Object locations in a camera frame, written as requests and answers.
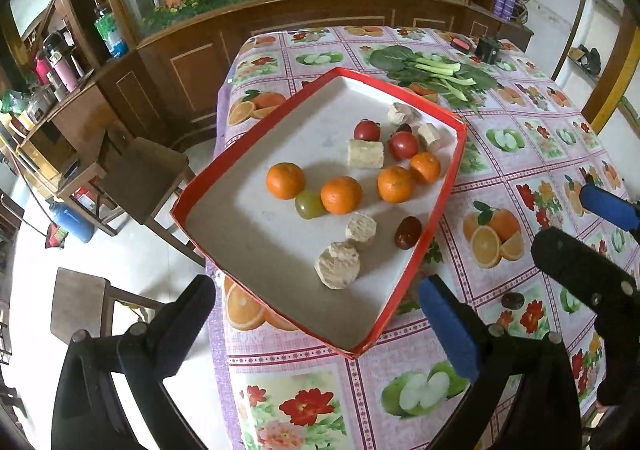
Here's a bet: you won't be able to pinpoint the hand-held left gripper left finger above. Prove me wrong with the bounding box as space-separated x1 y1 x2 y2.
50 274 217 450

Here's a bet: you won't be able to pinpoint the black thermos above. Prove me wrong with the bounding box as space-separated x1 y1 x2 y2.
42 32 76 61

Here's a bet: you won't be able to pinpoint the pink thermos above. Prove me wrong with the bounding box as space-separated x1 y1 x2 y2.
55 54 83 93

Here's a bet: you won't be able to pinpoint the dark red date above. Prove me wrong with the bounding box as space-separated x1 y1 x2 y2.
394 216 423 251

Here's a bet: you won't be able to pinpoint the red rimmed white tray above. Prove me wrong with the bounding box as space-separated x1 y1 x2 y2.
171 67 468 360

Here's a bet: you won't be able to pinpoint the leafy green vegetables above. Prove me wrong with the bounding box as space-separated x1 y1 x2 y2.
369 44 503 113

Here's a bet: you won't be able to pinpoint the wooden sideboard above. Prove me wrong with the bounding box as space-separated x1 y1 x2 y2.
0 50 151 203

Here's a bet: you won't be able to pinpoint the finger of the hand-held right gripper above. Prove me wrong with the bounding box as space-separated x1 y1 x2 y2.
531 229 640 407
579 175 640 231

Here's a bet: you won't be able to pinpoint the black device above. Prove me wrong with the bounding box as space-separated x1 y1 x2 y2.
474 36 502 64

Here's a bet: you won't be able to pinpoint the green tomato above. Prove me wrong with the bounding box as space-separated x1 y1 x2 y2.
294 191 326 221

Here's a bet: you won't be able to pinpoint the magenta thermos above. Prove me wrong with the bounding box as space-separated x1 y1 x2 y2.
32 54 51 85

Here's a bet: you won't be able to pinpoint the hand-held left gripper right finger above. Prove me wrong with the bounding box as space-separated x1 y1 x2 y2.
418 274 585 450

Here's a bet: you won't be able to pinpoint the glass jar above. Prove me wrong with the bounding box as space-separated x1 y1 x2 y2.
27 90 56 123

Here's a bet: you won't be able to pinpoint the wooden stool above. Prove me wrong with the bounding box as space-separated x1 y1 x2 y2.
50 267 166 346

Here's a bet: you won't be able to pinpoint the red tomato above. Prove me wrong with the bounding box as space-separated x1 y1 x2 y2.
388 131 420 161
353 119 382 141

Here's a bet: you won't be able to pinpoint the green and blue bottle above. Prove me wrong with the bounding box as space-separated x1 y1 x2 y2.
94 4 131 60

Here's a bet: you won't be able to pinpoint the wooden chair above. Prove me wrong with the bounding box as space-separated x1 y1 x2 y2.
55 127 206 265

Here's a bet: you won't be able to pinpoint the blue gas cylinder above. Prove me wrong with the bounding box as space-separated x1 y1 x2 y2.
47 200 96 245

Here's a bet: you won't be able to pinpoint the dark shoes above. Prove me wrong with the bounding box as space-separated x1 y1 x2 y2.
567 44 603 76

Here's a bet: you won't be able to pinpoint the beige cake piece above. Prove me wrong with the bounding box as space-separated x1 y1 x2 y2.
387 102 422 127
345 211 377 251
416 123 441 151

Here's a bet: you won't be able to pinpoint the small orange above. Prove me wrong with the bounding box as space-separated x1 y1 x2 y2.
376 166 416 204
320 176 363 215
410 151 442 185
265 161 307 201

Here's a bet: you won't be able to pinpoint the pink fruit print tablecloth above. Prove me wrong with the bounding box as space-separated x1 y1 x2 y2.
205 24 640 450

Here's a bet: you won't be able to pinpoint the green plastic bag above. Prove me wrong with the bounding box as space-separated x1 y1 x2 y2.
0 90 31 115

